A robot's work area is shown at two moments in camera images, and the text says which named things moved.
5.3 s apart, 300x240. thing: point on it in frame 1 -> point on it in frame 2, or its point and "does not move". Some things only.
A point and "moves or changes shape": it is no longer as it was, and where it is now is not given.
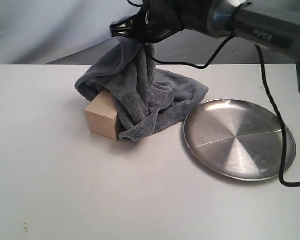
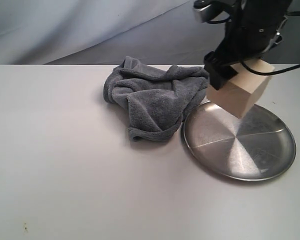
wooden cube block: [102, 115] -> [240, 94]
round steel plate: [239, 139] does not move
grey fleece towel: [148, 96] moves or changes shape
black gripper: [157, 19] -> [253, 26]
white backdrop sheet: [78, 32] does not move
